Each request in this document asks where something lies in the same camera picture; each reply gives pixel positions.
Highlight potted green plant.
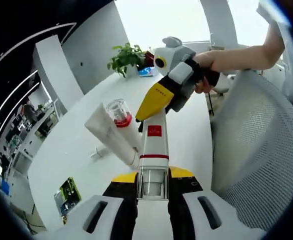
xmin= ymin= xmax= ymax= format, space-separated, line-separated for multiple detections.
xmin=107 ymin=42 xmax=147 ymax=79

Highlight dark red bag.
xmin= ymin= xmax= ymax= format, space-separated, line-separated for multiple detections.
xmin=143 ymin=50 xmax=156 ymax=68

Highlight white mesh office chair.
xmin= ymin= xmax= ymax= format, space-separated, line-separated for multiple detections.
xmin=209 ymin=68 xmax=293 ymax=233

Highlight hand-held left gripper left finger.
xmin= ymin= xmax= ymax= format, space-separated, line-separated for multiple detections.
xmin=33 ymin=171 xmax=139 ymax=240

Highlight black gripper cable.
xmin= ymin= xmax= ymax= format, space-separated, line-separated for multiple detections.
xmin=205 ymin=91 xmax=216 ymax=117

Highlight green black skincare sachet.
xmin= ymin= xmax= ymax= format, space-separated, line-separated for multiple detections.
xmin=53 ymin=176 xmax=83 ymax=217

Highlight white skincare tube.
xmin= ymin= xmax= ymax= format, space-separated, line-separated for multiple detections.
xmin=83 ymin=101 xmax=140 ymax=169

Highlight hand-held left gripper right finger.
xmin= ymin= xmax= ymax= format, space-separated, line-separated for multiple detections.
xmin=166 ymin=166 xmax=267 ymax=240

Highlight blue white tissue pack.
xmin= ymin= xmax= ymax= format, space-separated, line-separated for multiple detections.
xmin=137 ymin=66 xmax=159 ymax=78

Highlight white skincare bottle red collar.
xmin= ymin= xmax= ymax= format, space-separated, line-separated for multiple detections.
xmin=105 ymin=98 xmax=143 ymax=163

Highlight person's right hand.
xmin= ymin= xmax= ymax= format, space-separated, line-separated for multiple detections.
xmin=192 ymin=50 xmax=222 ymax=95

